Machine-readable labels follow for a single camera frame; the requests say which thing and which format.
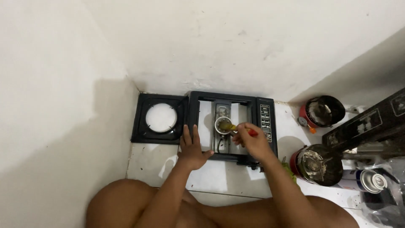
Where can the person's left hand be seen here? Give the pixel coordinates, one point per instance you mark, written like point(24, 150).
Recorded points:
point(191, 153)

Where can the person's right hand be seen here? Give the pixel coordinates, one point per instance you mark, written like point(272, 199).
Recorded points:
point(255, 146)

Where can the person's right fingers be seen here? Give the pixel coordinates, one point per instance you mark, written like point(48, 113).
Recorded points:
point(241, 134)

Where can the black portable gas stove body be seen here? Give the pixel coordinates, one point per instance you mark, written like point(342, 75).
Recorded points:
point(265, 120)

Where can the round white burner head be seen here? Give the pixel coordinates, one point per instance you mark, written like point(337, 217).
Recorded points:
point(221, 122)

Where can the green cloth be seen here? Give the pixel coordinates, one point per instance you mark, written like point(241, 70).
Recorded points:
point(289, 172)

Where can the small grey round knob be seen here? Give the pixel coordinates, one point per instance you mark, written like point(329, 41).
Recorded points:
point(302, 121)

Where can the small orange cap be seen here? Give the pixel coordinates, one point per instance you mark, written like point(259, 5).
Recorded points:
point(312, 129)

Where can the red camping stove windshield burner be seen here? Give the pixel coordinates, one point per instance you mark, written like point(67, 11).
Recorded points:
point(318, 165)
point(324, 111)

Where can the black stove top plate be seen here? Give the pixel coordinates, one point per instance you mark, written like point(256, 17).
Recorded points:
point(144, 122)

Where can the black printed cardboard box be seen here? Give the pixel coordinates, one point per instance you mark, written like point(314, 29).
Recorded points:
point(364, 126)

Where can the silver blue gas canister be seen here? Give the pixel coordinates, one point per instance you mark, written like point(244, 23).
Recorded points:
point(364, 180)

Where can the person's left leg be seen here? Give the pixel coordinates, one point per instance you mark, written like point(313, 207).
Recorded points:
point(117, 205)

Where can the clear plastic bag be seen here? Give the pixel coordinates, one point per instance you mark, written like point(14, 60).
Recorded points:
point(387, 196)

